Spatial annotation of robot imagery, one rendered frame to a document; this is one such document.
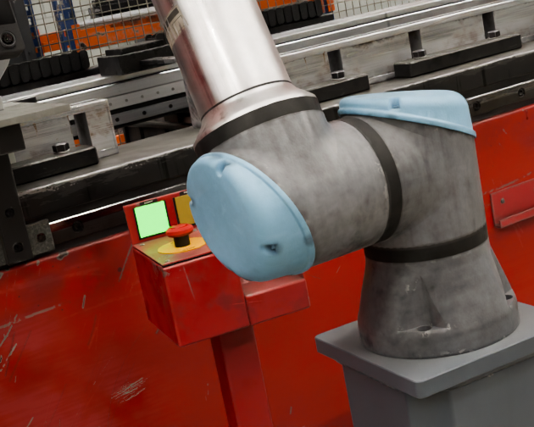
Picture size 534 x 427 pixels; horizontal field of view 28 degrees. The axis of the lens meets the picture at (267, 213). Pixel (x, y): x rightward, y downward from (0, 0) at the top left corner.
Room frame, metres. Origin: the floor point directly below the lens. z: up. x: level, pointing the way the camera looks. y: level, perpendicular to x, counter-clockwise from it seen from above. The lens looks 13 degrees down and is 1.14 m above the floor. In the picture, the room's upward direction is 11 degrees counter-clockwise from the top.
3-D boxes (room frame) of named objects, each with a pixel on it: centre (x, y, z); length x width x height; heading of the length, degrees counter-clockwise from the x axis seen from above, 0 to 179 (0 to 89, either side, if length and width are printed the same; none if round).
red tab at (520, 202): (2.08, -0.51, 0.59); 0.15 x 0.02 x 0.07; 119
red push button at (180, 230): (1.45, 0.12, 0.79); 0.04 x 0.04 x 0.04
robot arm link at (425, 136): (0.95, -0.13, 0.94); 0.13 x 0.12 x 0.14; 119
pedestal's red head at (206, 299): (1.48, 0.08, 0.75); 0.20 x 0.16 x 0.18; 110
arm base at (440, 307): (0.96, -0.14, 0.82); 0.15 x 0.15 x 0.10
